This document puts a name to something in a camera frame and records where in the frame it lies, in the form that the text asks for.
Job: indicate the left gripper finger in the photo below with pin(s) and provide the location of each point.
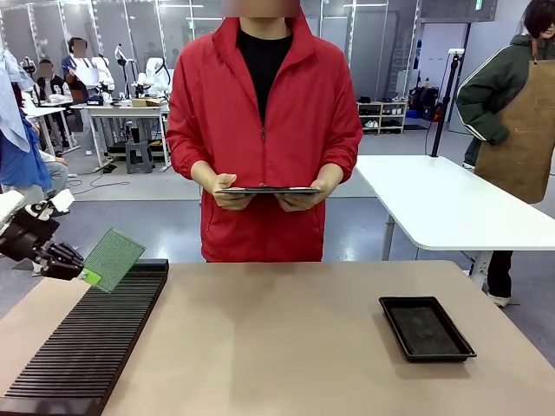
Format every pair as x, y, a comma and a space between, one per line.
65, 253
65, 271

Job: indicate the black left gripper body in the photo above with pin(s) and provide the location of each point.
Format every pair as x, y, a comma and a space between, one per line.
26, 236

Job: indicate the green perforated PCB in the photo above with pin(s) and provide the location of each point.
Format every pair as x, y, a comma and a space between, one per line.
117, 255

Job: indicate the black clipboard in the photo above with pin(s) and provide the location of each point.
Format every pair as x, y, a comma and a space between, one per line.
269, 190

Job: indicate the person's right forearm red sleeve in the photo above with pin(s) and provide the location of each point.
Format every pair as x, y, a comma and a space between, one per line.
182, 151

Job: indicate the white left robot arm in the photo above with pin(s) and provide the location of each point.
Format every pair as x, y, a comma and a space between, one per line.
9, 208

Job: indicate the person's left forearm red sleeve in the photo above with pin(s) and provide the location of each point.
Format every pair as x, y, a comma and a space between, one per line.
342, 151

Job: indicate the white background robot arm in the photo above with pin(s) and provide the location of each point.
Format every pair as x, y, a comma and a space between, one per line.
152, 78
103, 73

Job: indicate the black slotted PCB rack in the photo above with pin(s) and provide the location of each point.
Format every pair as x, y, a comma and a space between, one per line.
86, 338

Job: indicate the person's right hand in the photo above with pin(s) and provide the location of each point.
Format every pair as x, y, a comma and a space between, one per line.
212, 182

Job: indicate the person's left hand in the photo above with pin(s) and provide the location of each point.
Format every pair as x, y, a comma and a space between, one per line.
312, 201

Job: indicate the person in blue jacket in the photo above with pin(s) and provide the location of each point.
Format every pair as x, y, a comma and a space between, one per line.
17, 130

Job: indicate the grey plastic step stool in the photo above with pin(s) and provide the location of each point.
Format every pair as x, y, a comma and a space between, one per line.
139, 157

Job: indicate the small white side desk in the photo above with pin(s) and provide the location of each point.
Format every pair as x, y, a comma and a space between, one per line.
47, 113

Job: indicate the seated person dark jacket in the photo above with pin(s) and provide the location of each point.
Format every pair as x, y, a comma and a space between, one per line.
50, 84

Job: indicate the white background workbench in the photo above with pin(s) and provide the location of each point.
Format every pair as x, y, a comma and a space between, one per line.
121, 110

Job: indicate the standing person holding paper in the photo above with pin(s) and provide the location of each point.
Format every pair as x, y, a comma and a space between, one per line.
78, 78

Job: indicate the flat cardboard box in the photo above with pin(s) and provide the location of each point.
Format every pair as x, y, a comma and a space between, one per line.
147, 102

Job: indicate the person in red jacket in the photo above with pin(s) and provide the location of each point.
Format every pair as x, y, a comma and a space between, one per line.
260, 108

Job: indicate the wooden shoe shelf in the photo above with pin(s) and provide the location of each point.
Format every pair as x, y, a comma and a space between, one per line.
381, 117

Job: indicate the black plastic tray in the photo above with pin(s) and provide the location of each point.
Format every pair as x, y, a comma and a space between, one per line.
425, 331

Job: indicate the large white table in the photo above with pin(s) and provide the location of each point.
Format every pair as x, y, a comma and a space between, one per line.
446, 203

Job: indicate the person in brown apron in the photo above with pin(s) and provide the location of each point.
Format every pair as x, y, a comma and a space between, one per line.
516, 108

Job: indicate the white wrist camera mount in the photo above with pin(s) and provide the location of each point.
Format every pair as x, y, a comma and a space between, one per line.
47, 206

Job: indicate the black camera pole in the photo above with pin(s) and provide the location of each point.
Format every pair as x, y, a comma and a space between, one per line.
444, 104

